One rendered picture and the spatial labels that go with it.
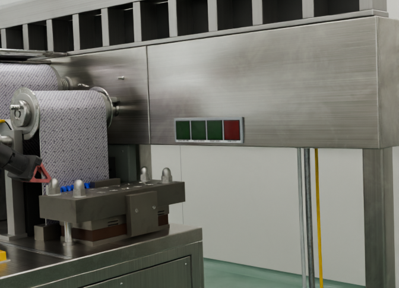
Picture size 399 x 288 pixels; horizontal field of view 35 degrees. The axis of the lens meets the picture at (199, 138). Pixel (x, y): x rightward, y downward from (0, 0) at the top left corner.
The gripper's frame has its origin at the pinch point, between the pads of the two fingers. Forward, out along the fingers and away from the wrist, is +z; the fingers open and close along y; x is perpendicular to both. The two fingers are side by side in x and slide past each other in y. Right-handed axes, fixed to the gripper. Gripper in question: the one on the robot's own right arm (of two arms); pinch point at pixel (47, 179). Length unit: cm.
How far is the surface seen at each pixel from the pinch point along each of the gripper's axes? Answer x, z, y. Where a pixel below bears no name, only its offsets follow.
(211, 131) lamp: 24.9, 20.4, 34.9
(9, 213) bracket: -11.4, -0.9, -9.6
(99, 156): 13.3, 13.7, 0.3
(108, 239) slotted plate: -11.0, 12.1, 18.9
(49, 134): 11.4, -5.0, 0.2
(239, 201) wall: 84, 256, -143
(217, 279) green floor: 24, 259, -145
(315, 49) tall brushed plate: 42, 11, 68
